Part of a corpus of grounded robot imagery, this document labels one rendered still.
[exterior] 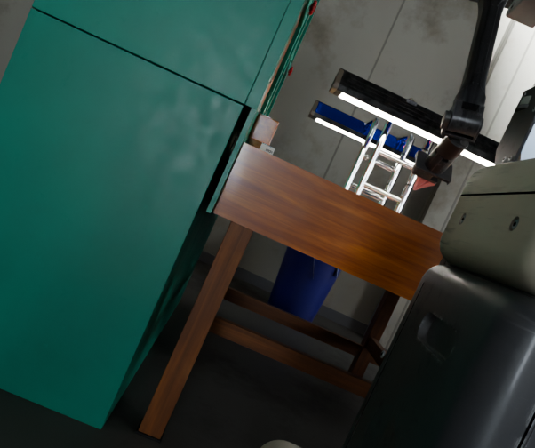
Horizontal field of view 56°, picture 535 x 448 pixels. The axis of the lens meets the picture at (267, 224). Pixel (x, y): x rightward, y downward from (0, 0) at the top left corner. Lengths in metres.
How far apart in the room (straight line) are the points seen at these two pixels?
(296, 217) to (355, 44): 2.88
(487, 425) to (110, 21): 1.10
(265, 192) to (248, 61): 0.30
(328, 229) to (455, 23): 3.13
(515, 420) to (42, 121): 1.10
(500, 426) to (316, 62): 3.63
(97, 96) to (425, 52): 3.15
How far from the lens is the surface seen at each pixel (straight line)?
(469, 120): 1.25
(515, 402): 0.41
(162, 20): 1.24
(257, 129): 1.33
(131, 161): 1.20
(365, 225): 1.24
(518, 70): 4.08
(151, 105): 1.20
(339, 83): 1.55
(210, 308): 1.25
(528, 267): 0.42
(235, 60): 1.20
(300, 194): 1.21
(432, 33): 4.12
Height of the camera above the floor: 0.68
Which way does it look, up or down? 3 degrees down
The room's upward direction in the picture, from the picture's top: 24 degrees clockwise
